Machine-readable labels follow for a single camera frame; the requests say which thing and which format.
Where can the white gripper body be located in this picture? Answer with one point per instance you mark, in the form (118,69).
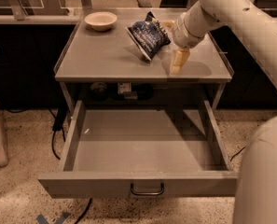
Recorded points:
(182,35)

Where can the blue chip bag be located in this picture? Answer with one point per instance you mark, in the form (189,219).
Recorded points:
(148,35)

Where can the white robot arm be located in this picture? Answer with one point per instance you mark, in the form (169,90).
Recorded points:
(256,191)

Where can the grey cabinet with top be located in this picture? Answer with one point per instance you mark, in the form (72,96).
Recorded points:
(112,56)

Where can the open grey top drawer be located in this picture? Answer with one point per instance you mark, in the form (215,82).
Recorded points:
(108,149)

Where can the white ceramic bowl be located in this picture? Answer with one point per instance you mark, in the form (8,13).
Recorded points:
(101,21)

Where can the black power adapter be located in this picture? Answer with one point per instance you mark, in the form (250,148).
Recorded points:
(59,119)

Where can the metal drawer handle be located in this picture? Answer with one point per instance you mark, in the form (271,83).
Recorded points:
(147,191)

